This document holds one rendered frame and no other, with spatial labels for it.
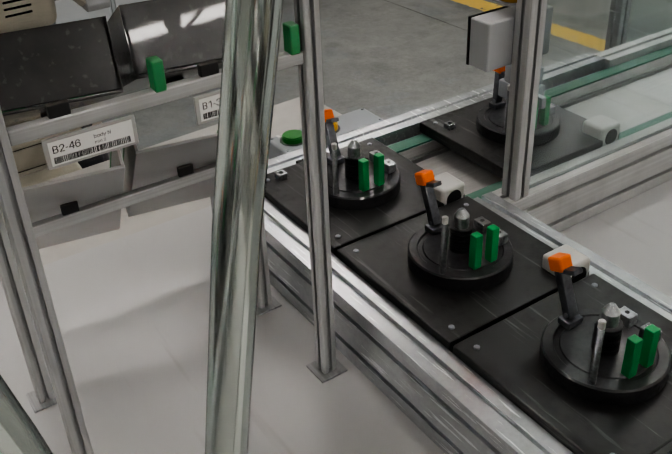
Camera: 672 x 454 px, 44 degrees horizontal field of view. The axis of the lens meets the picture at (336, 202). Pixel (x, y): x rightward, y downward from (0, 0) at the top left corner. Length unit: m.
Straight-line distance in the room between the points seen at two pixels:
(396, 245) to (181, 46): 0.45
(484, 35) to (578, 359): 0.46
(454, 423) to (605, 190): 0.61
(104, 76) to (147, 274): 0.56
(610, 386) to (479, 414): 0.14
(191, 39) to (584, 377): 0.55
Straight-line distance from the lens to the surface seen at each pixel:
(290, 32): 0.87
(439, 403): 0.99
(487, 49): 1.18
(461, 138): 1.45
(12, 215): 0.81
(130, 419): 1.11
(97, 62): 0.84
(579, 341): 1.00
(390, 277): 1.11
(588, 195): 1.43
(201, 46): 0.88
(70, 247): 1.45
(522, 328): 1.04
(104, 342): 1.24
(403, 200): 1.27
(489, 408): 0.96
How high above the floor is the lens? 1.63
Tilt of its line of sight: 31 degrees down
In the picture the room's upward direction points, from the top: 2 degrees counter-clockwise
